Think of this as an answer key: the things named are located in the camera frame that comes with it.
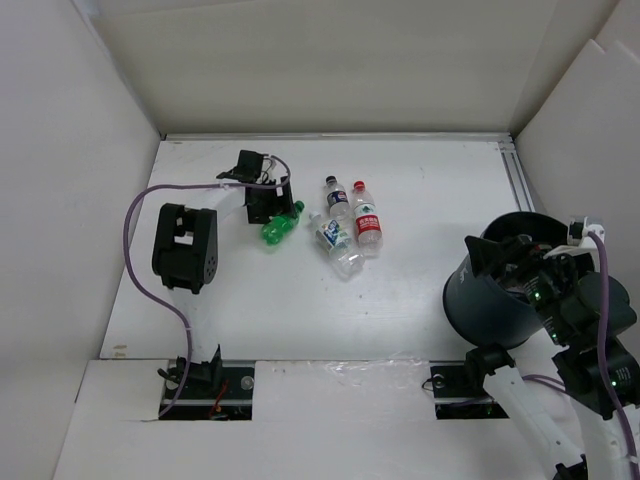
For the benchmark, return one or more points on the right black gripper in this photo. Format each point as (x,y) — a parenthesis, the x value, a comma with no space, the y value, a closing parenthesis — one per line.
(525,251)

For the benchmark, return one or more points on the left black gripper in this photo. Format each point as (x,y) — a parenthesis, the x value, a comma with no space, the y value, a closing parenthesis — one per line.
(279,205)

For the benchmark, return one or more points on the green plastic bottle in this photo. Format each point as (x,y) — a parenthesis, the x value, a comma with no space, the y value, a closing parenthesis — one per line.
(280,226)

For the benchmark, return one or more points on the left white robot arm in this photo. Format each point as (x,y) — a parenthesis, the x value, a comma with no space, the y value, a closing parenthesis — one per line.
(185,256)

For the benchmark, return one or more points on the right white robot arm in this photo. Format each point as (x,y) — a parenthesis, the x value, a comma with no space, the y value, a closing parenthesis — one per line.
(583,310)

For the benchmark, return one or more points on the dark blue round bin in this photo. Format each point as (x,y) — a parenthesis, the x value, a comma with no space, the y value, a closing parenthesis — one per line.
(481,311)

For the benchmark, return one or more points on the clear bottle black cap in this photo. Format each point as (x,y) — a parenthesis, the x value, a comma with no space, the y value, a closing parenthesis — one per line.
(337,199)

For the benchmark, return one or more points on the clear bottle blue white label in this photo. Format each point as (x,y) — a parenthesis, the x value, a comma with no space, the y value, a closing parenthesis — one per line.
(341,249)

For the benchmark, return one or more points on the clear bottle red cap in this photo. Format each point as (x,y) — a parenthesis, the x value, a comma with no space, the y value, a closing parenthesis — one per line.
(367,223)

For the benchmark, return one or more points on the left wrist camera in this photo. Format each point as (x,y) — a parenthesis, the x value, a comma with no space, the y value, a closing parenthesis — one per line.
(277,167)

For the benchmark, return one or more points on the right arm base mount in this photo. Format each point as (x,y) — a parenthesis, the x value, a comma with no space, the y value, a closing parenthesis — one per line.
(457,397)

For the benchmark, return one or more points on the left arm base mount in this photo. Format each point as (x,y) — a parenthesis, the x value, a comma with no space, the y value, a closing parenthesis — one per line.
(228,398)

